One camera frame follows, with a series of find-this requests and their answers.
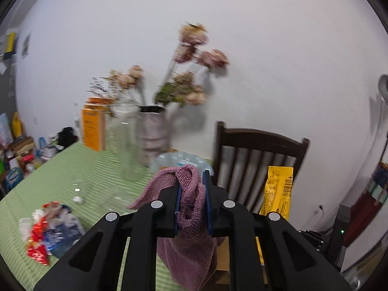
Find pink knitted cloth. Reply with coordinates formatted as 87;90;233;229
127;164;219;291

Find dark wooden chair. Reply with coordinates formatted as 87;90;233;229
214;121;310;216

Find black bag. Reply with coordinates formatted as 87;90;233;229
57;127;79;147

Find red wrapper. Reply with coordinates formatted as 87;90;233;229
27;221;51;266

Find pink textured vase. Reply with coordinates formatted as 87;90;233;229
138;105;171;168

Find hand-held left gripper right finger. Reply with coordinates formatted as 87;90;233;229
202;170;352;291

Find colourful cloth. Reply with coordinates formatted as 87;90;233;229
344;161;388;240

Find dried pink roses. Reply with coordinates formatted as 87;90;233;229
154;23;230;107

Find orange book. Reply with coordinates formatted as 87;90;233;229
87;96;110;106

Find yellow tote bag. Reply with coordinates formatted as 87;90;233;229
12;112;24;138

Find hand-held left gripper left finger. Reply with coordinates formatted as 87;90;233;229
33;182;182;291

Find grey fridge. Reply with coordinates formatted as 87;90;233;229
0;29;17;98

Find blue wrapper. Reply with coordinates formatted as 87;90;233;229
42;224;86;257

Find open brown carton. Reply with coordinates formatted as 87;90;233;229
12;136;36;156

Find orange box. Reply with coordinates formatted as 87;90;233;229
80;103;106;152

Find yellow snack packet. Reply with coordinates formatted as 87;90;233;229
256;166;294;264

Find grey floor lamp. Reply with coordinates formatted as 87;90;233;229
377;74;388;106

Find light blue wavy bowl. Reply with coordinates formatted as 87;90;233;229
150;151;214;176

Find blue patterned gift bag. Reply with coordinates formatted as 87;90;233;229
0;113;14;146

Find blue tote bag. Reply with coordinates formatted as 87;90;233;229
4;168;24;189

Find dried branch bouquet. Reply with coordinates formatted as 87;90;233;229
86;65;145;102

